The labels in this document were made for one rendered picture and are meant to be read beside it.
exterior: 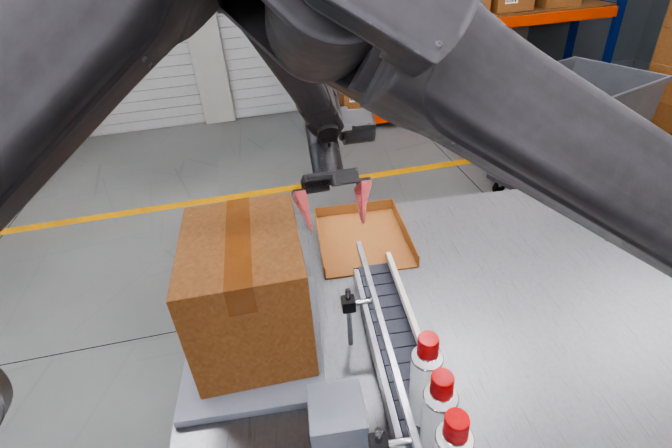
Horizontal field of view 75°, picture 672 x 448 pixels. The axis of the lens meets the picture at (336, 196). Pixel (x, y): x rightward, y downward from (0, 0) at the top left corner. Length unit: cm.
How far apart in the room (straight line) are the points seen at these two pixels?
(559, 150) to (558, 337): 93
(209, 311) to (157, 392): 138
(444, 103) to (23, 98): 16
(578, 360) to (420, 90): 96
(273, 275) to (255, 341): 14
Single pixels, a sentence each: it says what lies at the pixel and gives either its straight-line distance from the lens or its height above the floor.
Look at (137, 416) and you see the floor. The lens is 213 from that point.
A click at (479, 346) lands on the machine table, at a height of 83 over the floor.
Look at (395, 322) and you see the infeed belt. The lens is 102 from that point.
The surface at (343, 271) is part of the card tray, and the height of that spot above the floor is 83.
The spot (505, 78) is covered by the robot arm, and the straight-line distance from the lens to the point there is 21.
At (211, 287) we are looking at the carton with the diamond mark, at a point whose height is 112.
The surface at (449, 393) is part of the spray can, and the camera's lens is 69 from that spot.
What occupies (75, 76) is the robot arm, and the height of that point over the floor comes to 159.
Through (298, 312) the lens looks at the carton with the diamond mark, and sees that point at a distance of 82.
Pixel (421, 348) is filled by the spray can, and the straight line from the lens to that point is 72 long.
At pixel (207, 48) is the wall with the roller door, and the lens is 449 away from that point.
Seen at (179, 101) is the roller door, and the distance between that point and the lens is 471.
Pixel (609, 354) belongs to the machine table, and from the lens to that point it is 114.
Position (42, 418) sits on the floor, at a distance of 232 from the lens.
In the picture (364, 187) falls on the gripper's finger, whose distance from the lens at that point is 78.
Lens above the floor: 163
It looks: 31 degrees down
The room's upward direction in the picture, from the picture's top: 4 degrees counter-clockwise
